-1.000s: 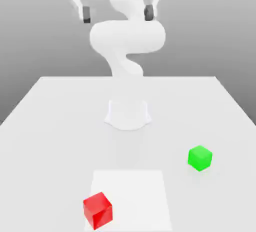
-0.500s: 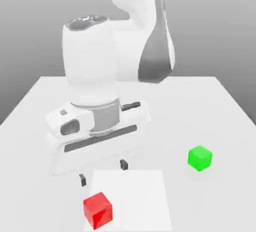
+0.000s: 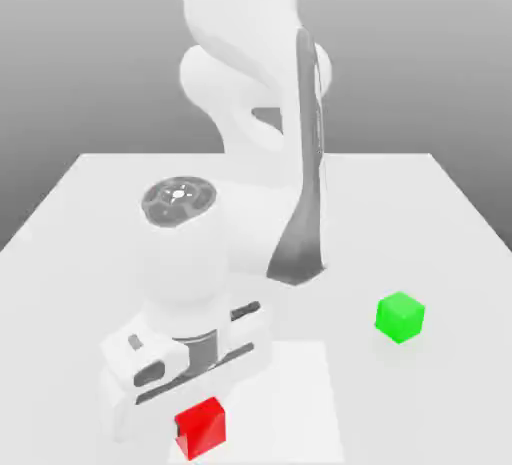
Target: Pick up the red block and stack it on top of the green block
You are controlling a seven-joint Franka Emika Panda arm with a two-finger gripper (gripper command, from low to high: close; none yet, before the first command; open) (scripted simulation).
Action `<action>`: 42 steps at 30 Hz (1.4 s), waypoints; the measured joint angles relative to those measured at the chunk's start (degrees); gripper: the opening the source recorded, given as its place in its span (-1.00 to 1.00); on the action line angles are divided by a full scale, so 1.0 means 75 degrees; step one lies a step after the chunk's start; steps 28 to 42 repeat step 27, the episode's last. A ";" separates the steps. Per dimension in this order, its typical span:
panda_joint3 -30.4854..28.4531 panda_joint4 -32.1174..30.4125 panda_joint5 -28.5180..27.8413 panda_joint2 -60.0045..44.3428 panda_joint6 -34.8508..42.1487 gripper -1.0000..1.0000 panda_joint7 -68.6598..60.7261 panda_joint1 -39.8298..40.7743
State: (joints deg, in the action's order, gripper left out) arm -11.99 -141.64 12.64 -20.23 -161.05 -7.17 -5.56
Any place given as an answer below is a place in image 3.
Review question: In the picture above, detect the small red cube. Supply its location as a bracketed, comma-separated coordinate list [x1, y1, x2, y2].
[174, 395, 228, 462]

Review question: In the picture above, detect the small green cube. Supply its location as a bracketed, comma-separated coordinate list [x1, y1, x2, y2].
[374, 290, 426, 345]

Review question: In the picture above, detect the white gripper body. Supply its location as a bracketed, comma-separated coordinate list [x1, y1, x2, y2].
[112, 334, 273, 445]

